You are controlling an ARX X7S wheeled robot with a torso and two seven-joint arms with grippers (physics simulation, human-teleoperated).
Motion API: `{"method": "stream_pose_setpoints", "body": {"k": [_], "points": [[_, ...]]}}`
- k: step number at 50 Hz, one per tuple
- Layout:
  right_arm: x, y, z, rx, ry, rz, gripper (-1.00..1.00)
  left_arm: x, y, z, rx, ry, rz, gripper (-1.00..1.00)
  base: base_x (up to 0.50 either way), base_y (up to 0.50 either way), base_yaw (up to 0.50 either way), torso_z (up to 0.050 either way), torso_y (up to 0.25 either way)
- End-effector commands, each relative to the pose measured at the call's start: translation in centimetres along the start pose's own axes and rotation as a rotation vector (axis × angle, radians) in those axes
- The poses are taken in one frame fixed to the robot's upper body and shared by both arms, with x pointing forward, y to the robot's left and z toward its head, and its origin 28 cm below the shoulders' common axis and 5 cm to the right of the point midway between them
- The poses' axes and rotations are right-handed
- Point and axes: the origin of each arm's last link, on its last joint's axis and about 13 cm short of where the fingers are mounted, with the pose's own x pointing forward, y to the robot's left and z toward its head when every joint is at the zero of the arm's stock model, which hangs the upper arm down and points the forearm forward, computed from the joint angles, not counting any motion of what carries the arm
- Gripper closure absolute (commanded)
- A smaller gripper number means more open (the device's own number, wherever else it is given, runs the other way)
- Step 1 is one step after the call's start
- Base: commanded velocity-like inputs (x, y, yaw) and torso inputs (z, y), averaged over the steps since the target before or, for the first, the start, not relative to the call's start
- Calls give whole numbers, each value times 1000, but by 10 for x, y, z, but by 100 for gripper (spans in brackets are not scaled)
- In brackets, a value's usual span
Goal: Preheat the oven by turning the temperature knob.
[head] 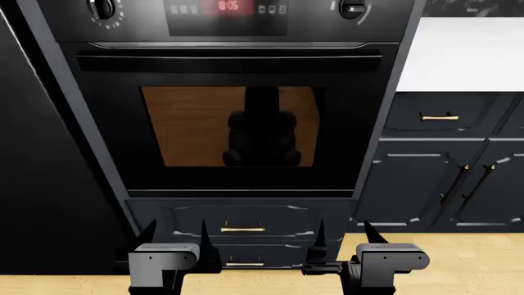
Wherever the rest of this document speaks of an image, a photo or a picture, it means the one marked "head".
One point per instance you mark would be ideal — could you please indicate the dark tall oven cabinet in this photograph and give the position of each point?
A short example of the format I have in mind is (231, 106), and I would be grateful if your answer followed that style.
(380, 123)

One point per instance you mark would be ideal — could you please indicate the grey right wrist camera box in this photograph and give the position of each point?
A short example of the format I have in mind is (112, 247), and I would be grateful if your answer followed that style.
(393, 256)

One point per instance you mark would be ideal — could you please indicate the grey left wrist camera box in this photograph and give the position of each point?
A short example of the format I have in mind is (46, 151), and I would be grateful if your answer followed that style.
(163, 256)

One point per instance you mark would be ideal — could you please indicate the black knob with arc mark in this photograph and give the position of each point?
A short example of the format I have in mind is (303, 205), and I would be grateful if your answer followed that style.
(353, 8)

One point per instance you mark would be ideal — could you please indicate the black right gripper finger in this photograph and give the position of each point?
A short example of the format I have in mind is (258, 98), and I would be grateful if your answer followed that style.
(374, 238)
(320, 249)

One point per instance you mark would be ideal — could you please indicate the black refrigerator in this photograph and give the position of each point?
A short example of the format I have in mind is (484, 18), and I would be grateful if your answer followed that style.
(45, 172)

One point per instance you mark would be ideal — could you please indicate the black built-in oven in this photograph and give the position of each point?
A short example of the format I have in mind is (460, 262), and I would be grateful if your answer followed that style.
(135, 33)

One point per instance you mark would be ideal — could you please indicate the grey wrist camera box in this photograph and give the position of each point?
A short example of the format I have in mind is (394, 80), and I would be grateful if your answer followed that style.
(393, 256)
(163, 256)

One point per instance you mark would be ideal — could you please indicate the dark cabinet door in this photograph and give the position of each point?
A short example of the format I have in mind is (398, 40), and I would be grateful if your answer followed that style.
(409, 184)
(503, 190)

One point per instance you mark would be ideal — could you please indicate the white countertop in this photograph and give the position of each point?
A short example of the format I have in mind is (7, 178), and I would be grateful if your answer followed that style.
(466, 55)

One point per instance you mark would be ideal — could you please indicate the black knob with dial marks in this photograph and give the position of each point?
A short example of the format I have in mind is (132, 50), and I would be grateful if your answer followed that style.
(102, 7)

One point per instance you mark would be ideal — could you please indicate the oven display with red digits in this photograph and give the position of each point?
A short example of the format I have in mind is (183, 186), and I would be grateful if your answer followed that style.
(229, 15)

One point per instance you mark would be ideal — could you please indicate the black oven door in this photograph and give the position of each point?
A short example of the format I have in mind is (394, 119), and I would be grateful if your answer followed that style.
(110, 123)

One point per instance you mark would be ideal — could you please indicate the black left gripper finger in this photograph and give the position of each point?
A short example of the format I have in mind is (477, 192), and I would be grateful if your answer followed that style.
(150, 236)
(209, 255)

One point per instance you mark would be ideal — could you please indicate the wide dark cabinet drawer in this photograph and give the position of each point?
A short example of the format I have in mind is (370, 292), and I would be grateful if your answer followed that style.
(282, 218)

